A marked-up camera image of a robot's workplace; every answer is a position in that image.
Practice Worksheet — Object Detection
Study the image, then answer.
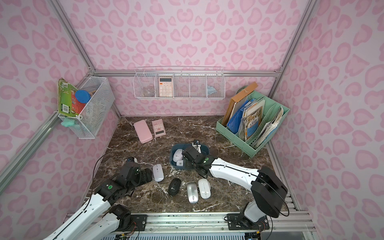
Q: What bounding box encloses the clear item in shelf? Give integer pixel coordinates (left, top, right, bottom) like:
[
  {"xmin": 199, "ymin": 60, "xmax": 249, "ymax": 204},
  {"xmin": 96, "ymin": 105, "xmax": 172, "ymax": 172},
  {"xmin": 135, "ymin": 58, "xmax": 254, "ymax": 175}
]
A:
[{"xmin": 142, "ymin": 87, "xmax": 156, "ymax": 98}]

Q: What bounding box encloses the blue folder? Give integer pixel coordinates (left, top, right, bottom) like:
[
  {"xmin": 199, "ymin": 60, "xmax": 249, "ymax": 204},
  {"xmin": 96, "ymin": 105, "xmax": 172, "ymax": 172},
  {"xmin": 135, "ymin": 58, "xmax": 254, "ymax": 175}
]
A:
[{"xmin": 227, "ymin": 99, "xmax": 255, "ymax": 134}]

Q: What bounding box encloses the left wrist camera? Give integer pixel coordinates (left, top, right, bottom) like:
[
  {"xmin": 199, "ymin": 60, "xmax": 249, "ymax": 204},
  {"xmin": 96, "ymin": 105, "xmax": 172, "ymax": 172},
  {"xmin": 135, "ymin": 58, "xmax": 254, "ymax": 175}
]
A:
[{"xmin": 126, "ymin": 157, "xmax": 138, "ymax": 163}]

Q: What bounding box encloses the white slim computer mouse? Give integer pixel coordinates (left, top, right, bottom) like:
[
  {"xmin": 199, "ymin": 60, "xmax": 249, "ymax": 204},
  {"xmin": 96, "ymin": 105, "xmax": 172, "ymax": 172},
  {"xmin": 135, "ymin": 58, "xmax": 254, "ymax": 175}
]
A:
[{"xmin": 152, "ymin": 164, "xmax": 165, "ymax": 182}]

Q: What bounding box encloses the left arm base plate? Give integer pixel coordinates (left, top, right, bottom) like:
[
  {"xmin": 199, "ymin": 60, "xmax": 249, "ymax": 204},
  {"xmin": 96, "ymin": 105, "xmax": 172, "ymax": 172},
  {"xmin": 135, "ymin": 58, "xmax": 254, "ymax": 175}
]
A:
[{"xmin": 127, "ymin": 214, "xmax": 148, "ymax": 232}]

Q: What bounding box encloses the teal storage box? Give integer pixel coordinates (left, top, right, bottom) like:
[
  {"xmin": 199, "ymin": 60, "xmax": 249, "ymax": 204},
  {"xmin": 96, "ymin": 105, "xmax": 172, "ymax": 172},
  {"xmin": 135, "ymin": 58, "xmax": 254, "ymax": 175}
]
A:
[{"xmin": 169, "ymin": 143, "xmax": 210, "ymax": 171}]

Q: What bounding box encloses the white boxy computer mouse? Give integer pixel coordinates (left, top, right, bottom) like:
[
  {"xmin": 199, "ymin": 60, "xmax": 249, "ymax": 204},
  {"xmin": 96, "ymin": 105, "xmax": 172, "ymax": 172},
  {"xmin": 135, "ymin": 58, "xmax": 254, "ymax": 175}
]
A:
[{"xmin": 176, "ymin": 160, "xmax": 184, "ymax": 167}]

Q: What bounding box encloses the white mesh wall basket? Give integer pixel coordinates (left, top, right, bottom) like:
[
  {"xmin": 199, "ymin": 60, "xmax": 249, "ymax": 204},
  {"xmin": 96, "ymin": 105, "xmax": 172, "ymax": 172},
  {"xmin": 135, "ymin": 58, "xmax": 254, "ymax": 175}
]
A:
[{"xmin": 59, "ymin": 77, "xmax": 115, "ymax": 139}]

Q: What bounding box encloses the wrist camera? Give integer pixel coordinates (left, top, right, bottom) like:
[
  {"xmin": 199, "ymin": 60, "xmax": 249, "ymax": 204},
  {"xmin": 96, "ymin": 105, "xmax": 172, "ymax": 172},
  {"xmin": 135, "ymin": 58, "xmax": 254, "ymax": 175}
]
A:
[
  {"xmin": 126, "ymin": 157, "xmax": 138, "ymax": 163},
  {"xmin": 192, "ymin": 140, "xmax": 202, "ymax": 154}
]

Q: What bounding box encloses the magazines stack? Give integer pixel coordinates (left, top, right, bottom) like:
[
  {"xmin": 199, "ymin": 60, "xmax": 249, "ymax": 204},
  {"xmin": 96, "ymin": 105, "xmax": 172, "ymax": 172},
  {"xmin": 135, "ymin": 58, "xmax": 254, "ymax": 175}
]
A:
[{"xmin": 238, "ymin": 98, "xmax": 265, "ymax": 141}]

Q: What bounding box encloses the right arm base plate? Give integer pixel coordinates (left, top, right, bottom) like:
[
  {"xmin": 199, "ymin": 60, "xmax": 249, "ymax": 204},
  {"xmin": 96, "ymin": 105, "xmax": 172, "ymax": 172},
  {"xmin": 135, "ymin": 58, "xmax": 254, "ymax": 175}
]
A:
[{"xmin": 224, "ymin": 214, "xmax": 270, "ymax": 232}]

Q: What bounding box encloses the aluminium front rail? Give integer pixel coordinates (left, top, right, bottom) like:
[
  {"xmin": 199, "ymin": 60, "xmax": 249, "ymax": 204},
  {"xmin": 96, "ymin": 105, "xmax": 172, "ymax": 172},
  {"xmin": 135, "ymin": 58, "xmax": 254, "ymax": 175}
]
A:
[{"xmin": 98, "ymin": 211, "xmax": 317, "ymax": 240}]

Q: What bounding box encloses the white rounded computer mouse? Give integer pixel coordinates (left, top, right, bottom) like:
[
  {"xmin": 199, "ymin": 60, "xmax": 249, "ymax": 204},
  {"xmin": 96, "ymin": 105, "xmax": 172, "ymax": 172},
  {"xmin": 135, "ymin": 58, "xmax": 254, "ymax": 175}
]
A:
[{"xmin": 173, "ymin": 149, "xmax": 184, "ymax": 162}]

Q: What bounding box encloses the light blue item in shelf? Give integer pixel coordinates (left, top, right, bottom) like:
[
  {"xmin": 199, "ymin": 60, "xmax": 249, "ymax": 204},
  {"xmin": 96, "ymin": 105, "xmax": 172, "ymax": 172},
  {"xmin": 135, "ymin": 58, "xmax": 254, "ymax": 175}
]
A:
[{"xmin": 207, "ymin": 86, "xmax": 218, "ymax": 96}]

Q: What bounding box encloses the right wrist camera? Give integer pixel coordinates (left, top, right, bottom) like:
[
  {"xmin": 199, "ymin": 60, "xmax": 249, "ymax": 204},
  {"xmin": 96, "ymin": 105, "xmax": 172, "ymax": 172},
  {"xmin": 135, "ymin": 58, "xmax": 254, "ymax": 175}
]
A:
[{"xmin": 192, "ymin": 140, "xmax": 202, "ymax": 154}]

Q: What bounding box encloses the blue round lid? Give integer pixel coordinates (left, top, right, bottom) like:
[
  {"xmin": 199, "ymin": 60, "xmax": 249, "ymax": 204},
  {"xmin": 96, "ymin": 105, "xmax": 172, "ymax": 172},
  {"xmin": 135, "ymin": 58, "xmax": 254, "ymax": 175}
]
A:
[{"xmin": 75, "ymin": 90, "xmax": 91, "ymax": 104}]

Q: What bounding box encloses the mint green clip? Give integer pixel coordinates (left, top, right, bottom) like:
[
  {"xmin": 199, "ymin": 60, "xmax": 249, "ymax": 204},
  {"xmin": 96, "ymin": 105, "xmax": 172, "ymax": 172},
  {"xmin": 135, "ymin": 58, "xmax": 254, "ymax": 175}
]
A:
[{"xmin": 61, "ymin": 118, "xmax": 81, "ymax": 130}]

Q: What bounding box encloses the black computer mouse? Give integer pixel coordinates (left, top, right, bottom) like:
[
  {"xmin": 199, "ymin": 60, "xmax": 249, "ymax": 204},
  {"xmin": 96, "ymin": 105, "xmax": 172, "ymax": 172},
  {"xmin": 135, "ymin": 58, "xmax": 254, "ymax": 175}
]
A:
[{"xmin": 168, "ymin": 178, "xmax": 182, "ymax": 197}]

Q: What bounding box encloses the white wire wall shelf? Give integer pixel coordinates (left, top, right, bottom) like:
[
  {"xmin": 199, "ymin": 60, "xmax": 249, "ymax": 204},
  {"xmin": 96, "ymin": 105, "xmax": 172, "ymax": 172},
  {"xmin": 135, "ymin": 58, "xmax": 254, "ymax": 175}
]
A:
[{"xmin": 133, "ymin": 66, "xmax": 226, "ymax": 100}]

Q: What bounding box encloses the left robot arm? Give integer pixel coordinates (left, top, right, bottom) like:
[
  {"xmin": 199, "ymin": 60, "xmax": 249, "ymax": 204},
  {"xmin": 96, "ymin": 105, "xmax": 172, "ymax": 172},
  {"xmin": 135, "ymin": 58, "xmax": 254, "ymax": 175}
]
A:
[{"xmin": 46, "ymin": 162, "xmax": 153, "ymax": 240}]

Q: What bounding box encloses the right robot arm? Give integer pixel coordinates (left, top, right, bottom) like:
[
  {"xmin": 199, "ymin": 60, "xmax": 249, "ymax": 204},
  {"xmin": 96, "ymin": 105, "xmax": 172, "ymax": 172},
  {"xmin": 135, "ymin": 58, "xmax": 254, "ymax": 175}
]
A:
[{"xmin": 183, "ymin": 147, "xmax": 288, "ymax": 223}]

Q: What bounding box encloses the orange calculator in shelf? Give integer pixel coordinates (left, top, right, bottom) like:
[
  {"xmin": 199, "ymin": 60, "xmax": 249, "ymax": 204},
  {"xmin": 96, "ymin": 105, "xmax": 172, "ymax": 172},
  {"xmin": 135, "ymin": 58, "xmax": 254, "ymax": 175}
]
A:
[{"xmin": 159, "ymin": 77, "xmax": 174, "ymax": 98}]

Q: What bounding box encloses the white papers bundle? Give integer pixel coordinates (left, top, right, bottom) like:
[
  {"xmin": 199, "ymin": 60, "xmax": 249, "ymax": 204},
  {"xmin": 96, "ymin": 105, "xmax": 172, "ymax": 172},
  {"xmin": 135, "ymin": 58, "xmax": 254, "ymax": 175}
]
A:
[{"xmin": 253, "ymin": 106, "xmax": 284, "ymax": 148}]

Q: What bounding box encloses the brown envelope folder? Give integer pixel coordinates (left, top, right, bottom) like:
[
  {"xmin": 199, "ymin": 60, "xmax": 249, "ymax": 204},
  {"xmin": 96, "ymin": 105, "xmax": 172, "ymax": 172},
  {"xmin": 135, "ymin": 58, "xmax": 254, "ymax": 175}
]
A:
[{"xmin": 222, "ymin": 82, "xmax": 258, "ymax": 127}]

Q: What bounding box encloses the green packaged card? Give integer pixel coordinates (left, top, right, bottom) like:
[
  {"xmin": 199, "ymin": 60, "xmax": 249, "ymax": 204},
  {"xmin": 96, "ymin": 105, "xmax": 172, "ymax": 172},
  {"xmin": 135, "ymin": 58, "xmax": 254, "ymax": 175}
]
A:
[{"xmin": 58, "ymin": 78, "xmax": 78, "ymax": 117}]

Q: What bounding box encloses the silver computer mouse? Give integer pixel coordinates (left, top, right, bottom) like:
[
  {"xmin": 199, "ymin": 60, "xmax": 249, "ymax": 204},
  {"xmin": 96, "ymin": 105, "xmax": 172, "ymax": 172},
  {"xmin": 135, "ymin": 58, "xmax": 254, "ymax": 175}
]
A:
[{"xmin": 187, "ymin": 183, "xmax": 199, "ymax": 204}]

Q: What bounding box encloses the pink calculator on table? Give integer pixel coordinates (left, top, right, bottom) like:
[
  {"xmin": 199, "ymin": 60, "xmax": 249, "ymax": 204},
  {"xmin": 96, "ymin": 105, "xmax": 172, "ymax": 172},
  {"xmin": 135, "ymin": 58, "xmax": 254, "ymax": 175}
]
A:
[{"xmin": 152, "ymin": 119, "xmax": 166, "ymax": 138}]

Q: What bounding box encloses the green file organizer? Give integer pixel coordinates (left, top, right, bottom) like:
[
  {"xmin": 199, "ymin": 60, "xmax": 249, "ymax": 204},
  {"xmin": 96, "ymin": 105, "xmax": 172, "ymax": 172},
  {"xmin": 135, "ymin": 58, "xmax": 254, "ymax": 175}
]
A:
[{"xmin": 216, "ymin": 91, "xmax": 290, "ymax": 158}]

